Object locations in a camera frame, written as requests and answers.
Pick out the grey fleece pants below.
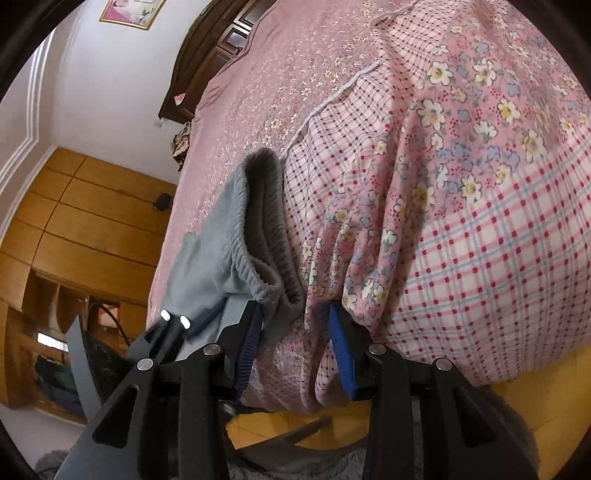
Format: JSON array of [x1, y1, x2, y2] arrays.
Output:
[[160, 148, 304, 347]]

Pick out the grey fluffy robe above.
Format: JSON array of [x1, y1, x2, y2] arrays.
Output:
[[33, 385, 540, 479]]

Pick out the orange wooden wardrobe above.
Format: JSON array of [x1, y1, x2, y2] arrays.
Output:
[[1, 148, 176, 422]]

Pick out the black wardrobe door knob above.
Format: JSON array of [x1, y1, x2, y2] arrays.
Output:
[[153, 193, 173, 211]]

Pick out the clothes pile on nightstand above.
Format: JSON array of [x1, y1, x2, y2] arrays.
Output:
[[171, 121, 192, 171]]

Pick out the pink floral bed cover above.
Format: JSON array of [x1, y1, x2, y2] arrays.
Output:
[[147, 1, 590, 413]]

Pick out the dark wooden headboard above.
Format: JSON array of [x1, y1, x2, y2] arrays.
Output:
[[158, 0, 274, 124]]

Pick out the framed wedding photo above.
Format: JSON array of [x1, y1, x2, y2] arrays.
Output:
[[99, 0, 165, 30]]

